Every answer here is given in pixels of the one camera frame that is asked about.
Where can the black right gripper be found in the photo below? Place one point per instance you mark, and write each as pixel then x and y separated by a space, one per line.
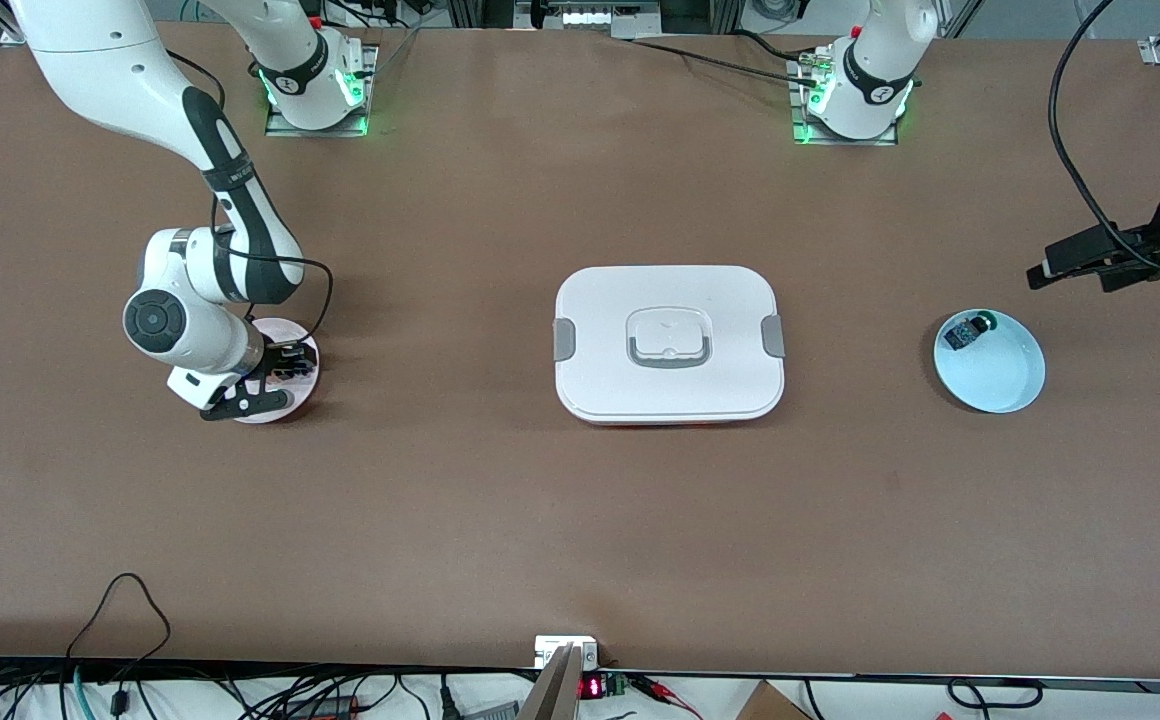
pixel 275 358

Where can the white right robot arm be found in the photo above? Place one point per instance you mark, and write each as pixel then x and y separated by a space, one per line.
pixel 90 60

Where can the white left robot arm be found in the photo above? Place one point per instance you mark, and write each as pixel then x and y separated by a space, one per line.
pixel 875 60

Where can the white lunch box grey clips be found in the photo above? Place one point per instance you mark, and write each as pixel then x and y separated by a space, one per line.
pixel 670 300

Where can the pale pink round plate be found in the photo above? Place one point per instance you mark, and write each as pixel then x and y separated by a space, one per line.
pixel 302 395

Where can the green and black button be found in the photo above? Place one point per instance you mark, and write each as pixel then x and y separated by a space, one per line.
pixel 987 322

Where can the light blue round plate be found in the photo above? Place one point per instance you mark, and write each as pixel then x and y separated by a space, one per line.
pixel 1000 380

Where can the blue circuit module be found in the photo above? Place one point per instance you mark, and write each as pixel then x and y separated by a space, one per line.
pixel 961 334

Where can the red digit display module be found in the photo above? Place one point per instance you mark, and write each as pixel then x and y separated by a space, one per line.
pixel 595 687

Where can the white power strip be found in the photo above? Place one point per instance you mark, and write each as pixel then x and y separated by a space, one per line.
pixel 600 18

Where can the red clip leads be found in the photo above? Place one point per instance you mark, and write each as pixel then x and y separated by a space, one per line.
pixel 665 692

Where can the brown cardboard piece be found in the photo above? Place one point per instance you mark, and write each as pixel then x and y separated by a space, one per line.
pixel 770 705

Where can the white pole bracket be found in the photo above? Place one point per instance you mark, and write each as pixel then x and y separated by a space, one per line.
pixel 544 650

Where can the aluminium camera pole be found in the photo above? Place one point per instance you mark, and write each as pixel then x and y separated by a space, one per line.
pixel 552 690

